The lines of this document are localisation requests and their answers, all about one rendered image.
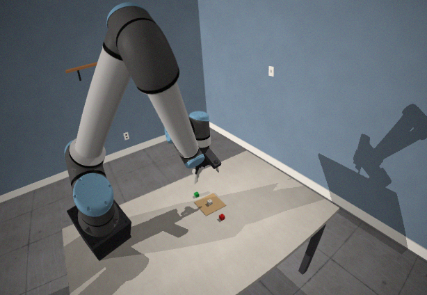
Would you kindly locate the tan flat mat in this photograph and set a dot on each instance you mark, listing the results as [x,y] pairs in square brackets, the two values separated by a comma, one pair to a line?
[208,209]

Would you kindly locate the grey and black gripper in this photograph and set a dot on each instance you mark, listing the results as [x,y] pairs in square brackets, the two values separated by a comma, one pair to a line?
[198,169]

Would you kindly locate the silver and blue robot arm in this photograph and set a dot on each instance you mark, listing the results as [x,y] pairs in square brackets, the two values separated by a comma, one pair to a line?
[134,47]

